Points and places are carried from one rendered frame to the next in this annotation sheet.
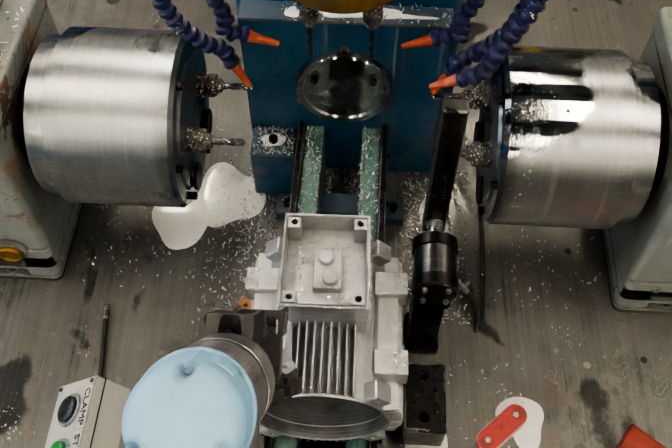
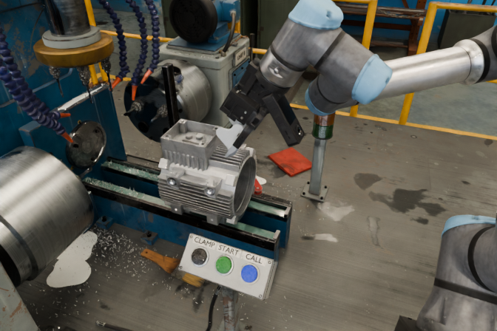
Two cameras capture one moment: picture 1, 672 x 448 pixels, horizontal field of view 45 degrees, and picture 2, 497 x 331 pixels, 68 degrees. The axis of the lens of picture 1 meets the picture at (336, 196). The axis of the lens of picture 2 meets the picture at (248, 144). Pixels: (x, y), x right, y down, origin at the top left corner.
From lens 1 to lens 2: 77 cm
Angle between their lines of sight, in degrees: 53
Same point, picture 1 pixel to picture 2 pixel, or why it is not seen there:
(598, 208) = (206, 98)
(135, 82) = (31, 164)
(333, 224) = (174, 132)
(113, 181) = (63, 220)
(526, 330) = not seen: hidden behind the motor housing
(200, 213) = (74, 261)
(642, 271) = (222, 121)
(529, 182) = (188, 99)
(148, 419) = (322, 4)
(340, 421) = (240, 199)
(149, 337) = (132, 304)
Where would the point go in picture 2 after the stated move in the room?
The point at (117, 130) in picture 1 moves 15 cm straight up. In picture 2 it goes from (47, 188) to (22, 124)
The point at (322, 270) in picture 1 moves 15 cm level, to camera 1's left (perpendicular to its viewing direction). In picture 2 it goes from (194, 139) to (163, 174)
